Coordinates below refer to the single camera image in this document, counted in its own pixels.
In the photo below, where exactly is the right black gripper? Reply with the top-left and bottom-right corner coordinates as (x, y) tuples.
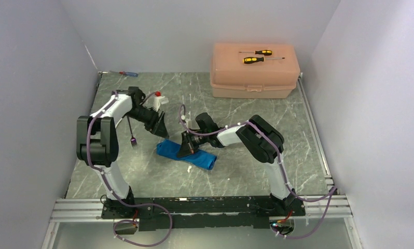
(176, 130), (209, 159)

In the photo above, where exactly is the purple fork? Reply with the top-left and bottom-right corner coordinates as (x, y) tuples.
(127, 117), (137, 148)

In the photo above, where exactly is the small black-handled screwdriver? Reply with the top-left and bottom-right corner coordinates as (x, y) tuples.
(239, 49), (273, 56)

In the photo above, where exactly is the peach plastic toolbox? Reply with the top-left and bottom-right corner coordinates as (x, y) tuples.
(210, 43), (300, 99)

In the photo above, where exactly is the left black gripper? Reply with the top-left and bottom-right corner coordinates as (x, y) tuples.
(125, 106), (169, 139)

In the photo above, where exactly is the blue cloth napkin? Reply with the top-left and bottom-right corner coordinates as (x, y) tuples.
(156, 140), (217, 170)

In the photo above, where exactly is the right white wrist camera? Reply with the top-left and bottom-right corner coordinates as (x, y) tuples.
(181, 115), (192, 129)

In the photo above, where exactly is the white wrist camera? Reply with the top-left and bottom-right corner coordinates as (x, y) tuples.
(181, 115), (192, 129)
(152, 95), (169, 112)

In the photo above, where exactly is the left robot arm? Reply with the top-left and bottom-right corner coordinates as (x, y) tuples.
(76, 87), (169, 218)

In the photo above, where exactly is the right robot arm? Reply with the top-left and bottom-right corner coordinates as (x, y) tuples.
(176, 113), (295, 215)

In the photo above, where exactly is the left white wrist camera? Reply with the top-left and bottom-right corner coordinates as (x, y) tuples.
(152, 95), (169, 112)

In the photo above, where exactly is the blue red screwdriver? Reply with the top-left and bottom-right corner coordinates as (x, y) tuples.
(111, 71), (138, 77)

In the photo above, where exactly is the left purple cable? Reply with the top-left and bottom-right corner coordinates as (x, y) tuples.
(86, 90), (173, 248)

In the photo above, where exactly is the yellow black screwdriver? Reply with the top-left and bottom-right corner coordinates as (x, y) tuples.
(242, 57), (285, 64)

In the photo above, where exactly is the aluminium frame rail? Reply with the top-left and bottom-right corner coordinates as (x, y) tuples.
(42, 195), (363, 248)

